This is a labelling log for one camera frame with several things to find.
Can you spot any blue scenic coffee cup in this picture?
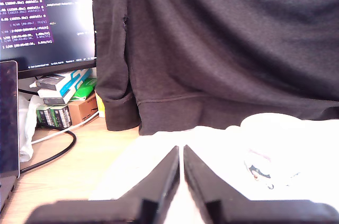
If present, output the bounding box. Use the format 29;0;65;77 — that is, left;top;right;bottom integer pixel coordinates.
239;112;318;191

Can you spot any white cloth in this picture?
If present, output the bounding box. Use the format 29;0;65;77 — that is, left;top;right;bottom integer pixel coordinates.
88;118;339;224

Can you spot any yellow container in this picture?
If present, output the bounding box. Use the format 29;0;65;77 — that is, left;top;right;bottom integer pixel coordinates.
95;91;107;119

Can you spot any brown cardboard box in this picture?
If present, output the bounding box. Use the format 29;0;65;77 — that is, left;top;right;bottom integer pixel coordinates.
67;92;100;127

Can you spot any green package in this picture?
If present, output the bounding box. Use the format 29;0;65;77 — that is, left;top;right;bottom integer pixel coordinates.
69;76;98;102

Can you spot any green and black box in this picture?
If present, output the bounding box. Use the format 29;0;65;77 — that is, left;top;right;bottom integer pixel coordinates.
49;104;73;130
35;104;52;128

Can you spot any dark brown sweater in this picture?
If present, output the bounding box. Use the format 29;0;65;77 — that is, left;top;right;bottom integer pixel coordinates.
92;0;339;137

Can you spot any white and blue box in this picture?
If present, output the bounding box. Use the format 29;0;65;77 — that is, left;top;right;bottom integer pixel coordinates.
37;68;93;98

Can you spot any white plastic bag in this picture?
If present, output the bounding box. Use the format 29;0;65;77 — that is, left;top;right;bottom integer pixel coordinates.
17;94;44;163

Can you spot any grey and white box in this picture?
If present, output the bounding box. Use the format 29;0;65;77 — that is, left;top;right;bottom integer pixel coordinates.
35;74;67;91

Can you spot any laptop computer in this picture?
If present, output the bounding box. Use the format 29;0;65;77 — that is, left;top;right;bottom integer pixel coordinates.
0;60;21;214

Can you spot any computer monitor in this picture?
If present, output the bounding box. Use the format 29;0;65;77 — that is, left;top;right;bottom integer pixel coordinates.
0;0;97;79

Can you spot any black cable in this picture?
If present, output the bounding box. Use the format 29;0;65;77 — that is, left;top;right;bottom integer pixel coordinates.
20;129;78;174

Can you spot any white cable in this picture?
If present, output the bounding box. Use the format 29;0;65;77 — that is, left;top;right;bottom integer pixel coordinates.
31;111;100;145

